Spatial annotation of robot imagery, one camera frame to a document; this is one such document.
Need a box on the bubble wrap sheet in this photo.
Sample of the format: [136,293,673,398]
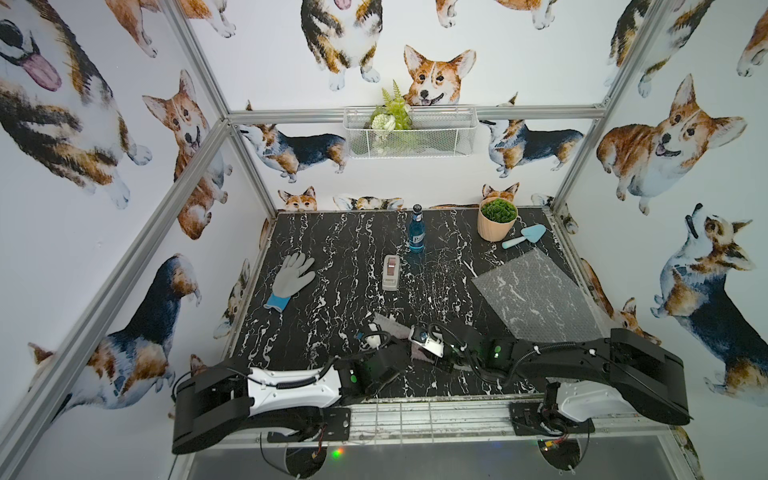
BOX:
[473,248,603,343]
[373,314,443,364]

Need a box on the grey tape dispenser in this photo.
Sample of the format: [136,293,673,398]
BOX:
[382,255,401,292]

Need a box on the blue wine bottle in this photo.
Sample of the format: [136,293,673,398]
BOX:
[408,204,426,253]

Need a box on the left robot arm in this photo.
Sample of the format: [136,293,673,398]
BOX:
[172,331,411,455]

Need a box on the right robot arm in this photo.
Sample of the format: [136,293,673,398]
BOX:
[411,324,692,426]

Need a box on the grey work glove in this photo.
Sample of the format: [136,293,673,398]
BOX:
[264,253,316,312]

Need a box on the teal garden trowel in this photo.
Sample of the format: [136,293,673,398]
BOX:
[501,224,547,250]

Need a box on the potted green plant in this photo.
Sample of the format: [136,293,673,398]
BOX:
[477,197,518,242]

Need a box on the artificial fern with flower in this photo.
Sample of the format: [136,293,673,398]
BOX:
[368,81,414,155]

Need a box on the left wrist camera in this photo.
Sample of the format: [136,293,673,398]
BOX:
[359,330,391,350]

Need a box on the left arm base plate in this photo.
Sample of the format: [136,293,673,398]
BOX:
[267,407,352,443]

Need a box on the aluminium front rail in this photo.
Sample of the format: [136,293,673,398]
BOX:
[227,395,676,451]

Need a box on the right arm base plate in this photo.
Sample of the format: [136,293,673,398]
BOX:
[508,402,595,438]

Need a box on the white wire wall basket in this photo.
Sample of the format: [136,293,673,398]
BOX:
[343,106,479,159]

